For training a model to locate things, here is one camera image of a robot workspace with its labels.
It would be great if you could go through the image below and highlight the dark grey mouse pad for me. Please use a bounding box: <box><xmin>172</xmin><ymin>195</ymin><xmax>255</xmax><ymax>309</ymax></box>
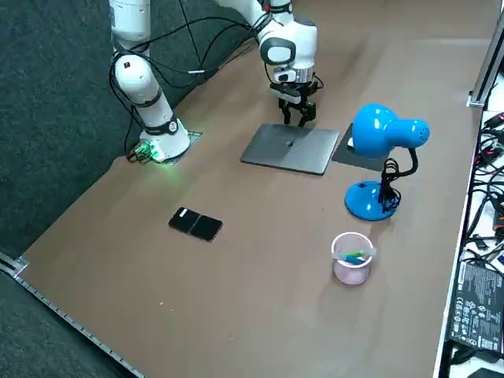
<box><xmin>331</xmin><ymin>122</ymin><xmax>391</xmax><ymax>172</ymax></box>

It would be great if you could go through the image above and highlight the aluminium frame post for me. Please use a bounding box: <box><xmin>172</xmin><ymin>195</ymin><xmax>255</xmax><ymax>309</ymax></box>
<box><xmin>467</xmin><ymin>21</ymin><xmax>504</xmax><ymax>108</ymax></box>

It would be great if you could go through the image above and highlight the black foldable phone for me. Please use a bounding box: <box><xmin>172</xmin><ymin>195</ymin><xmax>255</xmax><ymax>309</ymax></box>
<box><xmin>168</xmin><ymin>206</ymin><xmax>224</xmax><ymax>243</ymax></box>

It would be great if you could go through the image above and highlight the translucent pen cup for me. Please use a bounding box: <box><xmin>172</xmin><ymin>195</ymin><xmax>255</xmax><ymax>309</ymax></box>
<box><xmin>331</xmin><ymin>232</ymin><xmax>377</xmax><ymax>285</ymax></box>

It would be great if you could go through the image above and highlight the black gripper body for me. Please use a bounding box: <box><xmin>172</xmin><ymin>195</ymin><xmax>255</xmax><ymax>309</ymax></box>
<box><xmin>269</xmin><ymin>80</ymin><xmax>321</xmax><ymax>104</ymax></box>

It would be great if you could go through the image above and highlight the black arm cable white tag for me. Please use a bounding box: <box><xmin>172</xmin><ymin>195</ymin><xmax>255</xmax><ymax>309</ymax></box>
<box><xmin>109</xmin><ymin>11</ymin><xmax>276</xmax><ymax>90</ymax></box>

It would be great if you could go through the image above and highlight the silver laptop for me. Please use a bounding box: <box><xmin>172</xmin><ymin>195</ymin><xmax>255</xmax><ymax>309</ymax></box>
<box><xmin>239</xmin><ymin>123</ymin><xmax>340</xmax><ymax>176</ymax></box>

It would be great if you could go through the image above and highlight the black labelled power adapter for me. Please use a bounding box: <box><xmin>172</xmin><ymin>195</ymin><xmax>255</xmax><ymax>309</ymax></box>
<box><xmin>448</xmin><ymin>260</ymin><xmax>504</xmax><ymax>351</ymax></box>

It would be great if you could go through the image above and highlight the blue desk lamp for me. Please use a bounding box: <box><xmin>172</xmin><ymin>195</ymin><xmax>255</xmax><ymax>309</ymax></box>
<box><xmin>344</xmin><ymin>102</ymin><xmax>431</xmax><ymax>222</ymax></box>

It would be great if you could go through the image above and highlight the aluminium table edge rail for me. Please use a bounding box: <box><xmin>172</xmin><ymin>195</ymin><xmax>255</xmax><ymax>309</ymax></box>
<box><xmin>0</xmin><ymin>251</ymin><xmax>146</xmax><ymax>378</ymax></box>

